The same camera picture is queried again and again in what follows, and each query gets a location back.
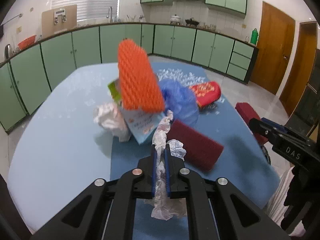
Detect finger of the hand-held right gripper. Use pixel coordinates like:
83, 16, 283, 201
248, 117, 278, 143

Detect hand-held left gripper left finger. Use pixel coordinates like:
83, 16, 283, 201
30, 145, 157, 240

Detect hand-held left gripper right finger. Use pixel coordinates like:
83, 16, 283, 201
164, 146, 292, 240

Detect dark red scouring pad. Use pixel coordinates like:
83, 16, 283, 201
235, 102, 268, 145
166, 119, 224, 172

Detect white paper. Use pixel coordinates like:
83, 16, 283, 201
151, 109, 188, 221

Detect red patterned packet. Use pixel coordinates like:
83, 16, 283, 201
189, 81, 222, 109

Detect white tissue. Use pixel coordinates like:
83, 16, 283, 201
93, 102, 130, 142

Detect blue plastic bag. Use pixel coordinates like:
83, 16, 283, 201
159, 79, 199, 125

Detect person's right hand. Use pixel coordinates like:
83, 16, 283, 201
280, 165, 307, 231

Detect blue floral table runner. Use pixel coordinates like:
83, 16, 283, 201
110, 62, 281, 240

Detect light blue flat box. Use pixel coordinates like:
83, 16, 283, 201
120, 106, 167, 145

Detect wooden door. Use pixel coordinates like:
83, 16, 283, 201
250, 1, 296, 95
279, 21, 320, 117

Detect green carton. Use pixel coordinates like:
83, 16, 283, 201
107, 79, 123, 105

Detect orange foam net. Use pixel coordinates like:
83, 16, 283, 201
117, 39, 166, 113

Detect light blue tablecloth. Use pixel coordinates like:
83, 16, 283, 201
7, 64, 120, 233

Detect green base cabinets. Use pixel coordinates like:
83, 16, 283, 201
0, 22, 259, 133

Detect cardboard board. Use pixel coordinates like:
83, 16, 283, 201
41, 4, 78, 39

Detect orange basin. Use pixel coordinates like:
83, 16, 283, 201
17, 35, 37, 50

